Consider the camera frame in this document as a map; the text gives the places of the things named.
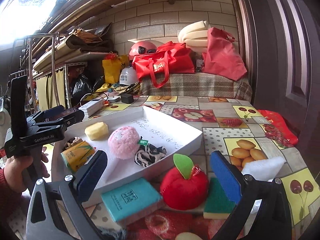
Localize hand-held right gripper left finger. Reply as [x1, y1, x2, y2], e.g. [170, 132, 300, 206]
[25, 150, 108, 240]

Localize person's left hand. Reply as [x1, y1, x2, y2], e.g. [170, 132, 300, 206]
[4, 152, 50, 188]

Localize pale yellow sponge lump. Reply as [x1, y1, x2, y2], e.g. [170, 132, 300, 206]
[84, 122, 109, 141]

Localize teal tissue packet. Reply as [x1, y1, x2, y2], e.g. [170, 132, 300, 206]
[101, 177, 163, 223]

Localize plain red non-woven bag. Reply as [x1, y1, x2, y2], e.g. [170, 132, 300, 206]
[201, 27, 248, 82]

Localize black plastic bag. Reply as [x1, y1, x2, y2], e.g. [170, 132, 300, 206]
[71, 74, 104, 98]

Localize yellow curtain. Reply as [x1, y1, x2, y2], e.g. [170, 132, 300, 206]
[35, 69, 67, 110]

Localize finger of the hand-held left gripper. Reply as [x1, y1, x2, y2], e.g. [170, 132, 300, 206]
[26, 105, 66, 125]
[30, 117, 71, 133]

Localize chrome tube rack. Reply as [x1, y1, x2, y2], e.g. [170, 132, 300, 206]
[12, 34, 60, 113]

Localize pink plush ball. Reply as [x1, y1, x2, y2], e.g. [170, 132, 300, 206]
[107, 126, 140, 159]

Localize stack of brown paper bags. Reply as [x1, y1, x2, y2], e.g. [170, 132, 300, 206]
[56, 22, 113, 53]

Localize red plush apple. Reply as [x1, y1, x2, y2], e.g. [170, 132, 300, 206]
[160, 153, 210, 210]

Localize green and yellow scouring sponge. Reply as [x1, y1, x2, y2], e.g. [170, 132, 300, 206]
[203, 177, 237, 220]

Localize brown metal door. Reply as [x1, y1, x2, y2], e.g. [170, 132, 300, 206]
[232, 0, 320, 160]

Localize white power bank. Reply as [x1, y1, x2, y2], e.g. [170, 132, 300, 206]
[79, 99, 104, 118]

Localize black and white cloth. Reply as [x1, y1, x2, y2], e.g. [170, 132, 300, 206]
[134, 136, 167, 168]

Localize brown braided rope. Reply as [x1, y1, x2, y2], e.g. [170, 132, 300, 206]
[64, 136, 83, 149]

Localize fruit print tablecloth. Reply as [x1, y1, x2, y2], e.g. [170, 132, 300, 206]
[5, 95, 320, 240]

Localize pink helmet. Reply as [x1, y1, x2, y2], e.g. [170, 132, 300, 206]
[129, 40, 158, 60]

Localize yellow tissue packet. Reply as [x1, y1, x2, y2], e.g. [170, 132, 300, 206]
[61, 141, 97, 173]

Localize flat red printed bag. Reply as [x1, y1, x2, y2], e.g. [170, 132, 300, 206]
[257, 109, 299, 148]

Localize yellow gift bag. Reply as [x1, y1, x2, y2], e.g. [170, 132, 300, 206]
[102, 52, 129, 84]

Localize plaid blanket covered box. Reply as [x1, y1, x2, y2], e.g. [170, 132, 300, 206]
[139, 74, 253, 103]

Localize grey metal shelf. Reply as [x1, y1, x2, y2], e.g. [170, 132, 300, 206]
[32, 51, 88, 108]

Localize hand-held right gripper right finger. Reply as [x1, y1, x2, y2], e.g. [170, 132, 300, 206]
[209, 151, 293, 240]

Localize white foam sheet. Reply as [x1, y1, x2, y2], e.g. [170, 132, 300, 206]
[241, 156, 285, 183]

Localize white helmet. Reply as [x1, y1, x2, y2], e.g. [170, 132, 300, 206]
[119, 65, 139, 85]

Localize white foam rolls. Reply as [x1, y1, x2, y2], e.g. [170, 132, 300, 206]
[177, 20, 209, 53]

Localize white shallow cardboard box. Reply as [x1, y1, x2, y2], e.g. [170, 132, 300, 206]
[51, 105, 203, 208]

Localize red tote bag with handles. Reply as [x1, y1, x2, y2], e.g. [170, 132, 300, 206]
[132, 41, 195, 88]

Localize person's left forearm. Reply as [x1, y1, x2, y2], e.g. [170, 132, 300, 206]
[0, 167, 33, 233]

